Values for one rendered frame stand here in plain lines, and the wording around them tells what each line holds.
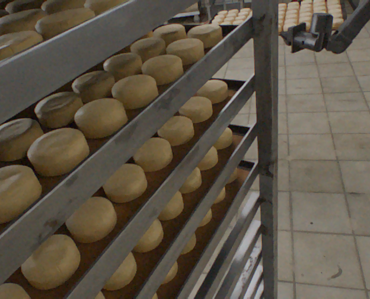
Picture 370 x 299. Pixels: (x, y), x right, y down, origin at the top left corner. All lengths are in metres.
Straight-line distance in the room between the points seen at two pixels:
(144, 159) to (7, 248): 0.21
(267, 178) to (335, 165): 1.68
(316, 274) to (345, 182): 0.67
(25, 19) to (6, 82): 0.13
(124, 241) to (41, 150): 0.11
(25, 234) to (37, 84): 0.10
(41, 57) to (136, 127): 0.11
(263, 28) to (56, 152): 0.34
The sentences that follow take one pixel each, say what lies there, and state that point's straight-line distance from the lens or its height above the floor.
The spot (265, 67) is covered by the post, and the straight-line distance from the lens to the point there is 0.54.
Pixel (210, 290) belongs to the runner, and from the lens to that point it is 0.59.
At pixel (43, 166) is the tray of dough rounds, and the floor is 1.32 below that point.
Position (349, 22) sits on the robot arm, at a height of 1.07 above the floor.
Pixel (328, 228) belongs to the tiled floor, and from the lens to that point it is 1.95.
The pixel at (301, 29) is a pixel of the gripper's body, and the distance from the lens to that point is 1.40.
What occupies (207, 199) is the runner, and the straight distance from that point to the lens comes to 0.47.
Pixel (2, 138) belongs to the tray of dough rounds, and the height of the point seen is 1.33.
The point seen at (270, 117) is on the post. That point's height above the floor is 1.17.
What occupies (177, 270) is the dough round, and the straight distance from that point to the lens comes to 0.53.
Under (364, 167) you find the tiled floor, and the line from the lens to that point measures 2.35.
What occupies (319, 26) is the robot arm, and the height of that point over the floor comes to 1.07.
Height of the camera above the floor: 1.48
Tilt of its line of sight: 36 degrees down
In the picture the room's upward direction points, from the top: 11 degrees counter-clockwise
